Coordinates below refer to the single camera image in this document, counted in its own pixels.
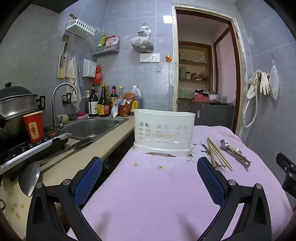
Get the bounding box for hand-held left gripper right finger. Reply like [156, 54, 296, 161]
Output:
[196, 156, 272, 241]

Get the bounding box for cooking oil jug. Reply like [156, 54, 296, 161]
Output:
[129, 85, 142, 114]

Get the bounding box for small metal spoon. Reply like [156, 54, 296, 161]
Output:
[225, 147, 251, 163]

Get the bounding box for grey cabinet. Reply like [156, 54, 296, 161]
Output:
[191, 102, 234, 129]

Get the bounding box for wooden cutting board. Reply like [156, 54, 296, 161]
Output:
[57, 35, 68, 79]

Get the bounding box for grey wall shelf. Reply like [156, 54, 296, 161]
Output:
[92, 44, 120, 56]

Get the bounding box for pink cloth on cabinet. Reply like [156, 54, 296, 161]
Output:
[193, 93, 210, 102]

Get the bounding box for white hose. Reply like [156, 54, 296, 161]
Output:
[242, 72, 262, 128]

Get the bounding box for cream rubber gloves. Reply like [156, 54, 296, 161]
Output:
[248, 70, 270, 99]

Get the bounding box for white and blue plastic bag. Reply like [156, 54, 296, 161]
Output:
[111, 97, 123, 118]

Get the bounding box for black induction cooker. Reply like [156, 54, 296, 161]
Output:
[0, 127, 73, 173]

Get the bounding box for wooden shelf unit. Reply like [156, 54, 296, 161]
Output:
[178, 41, 213, 109]

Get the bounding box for small white wall basket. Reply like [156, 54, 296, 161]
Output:
[83, 58, 97, 78]

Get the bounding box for beige hanging towel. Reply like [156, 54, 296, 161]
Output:
[65, 56, 82, 114]

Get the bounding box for red snack packet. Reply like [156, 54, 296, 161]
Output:
[105, 35, 120, 46]

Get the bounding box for bag of chili powder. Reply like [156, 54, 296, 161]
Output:
[118, 93, 136, 118]

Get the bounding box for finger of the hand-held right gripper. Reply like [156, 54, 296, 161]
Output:
[276, 152, 296, 174]

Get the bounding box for red paper cup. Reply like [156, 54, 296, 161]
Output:
[23, 111, 44, 143]

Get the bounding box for steel cleaver black handle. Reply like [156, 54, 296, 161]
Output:
[18, 138, 96, 197]

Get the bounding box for large white wall basket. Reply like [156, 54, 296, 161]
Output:
[65, 19, 96, 39]

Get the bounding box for metal fork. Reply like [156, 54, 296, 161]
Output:
[202, 144, 228, 172]

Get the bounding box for pink table cloth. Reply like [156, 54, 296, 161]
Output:
[67, 125, 294, 241]

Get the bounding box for clear bag of dried goods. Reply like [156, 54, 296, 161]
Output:
[131, 23, 154, 52]

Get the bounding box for white plastic utensil holder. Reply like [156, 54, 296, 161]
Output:
[133, 109, 196, 157]

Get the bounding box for wooden door frame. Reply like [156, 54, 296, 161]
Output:
[171, 3, 246, 139]

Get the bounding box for white mesh bag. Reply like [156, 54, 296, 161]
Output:
[269, 58, 280, 100]

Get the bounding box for pump soap bottle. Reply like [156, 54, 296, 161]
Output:
[84, 90, 90, 114]

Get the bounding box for stainless steel sink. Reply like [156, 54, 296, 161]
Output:
[60, 116, 129, 141]

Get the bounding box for red plastic bag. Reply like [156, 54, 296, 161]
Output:
[93, 66, 102, 85]

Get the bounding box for metal steamer pot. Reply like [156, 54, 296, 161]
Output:
[0, 82, 39, 141]

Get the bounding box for curved metal faucet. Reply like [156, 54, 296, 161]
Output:
[52, 82, 79, 129]

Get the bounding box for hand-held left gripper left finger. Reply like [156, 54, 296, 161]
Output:
[26, 156, 103, 241]

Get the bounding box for large metal spoon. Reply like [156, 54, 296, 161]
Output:
[220, 139, 252, 165]

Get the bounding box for dark bottle white label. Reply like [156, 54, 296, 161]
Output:
[88, 85, 99, 117]

